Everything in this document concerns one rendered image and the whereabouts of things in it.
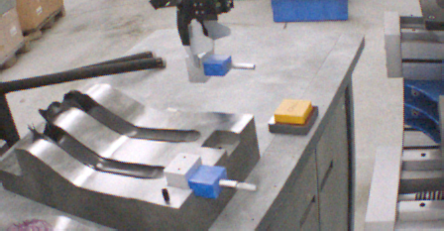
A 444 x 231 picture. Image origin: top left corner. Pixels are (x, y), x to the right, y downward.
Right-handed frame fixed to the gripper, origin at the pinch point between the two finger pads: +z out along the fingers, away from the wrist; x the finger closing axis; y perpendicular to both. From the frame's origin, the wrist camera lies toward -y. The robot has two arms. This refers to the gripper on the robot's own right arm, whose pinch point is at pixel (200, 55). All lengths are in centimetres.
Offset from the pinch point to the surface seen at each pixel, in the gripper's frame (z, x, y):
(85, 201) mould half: 10.0, -36.0, -5.8
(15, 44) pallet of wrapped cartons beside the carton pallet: 77, 199, -338
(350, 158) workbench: 53, 45, 16
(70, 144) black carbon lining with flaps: 4.0, -28.5, -13.0
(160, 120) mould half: 6.7, -13.6, -2.8
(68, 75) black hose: 6.5, 2.2, -42.5
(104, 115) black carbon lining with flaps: 4.2, -17.7, -12.7
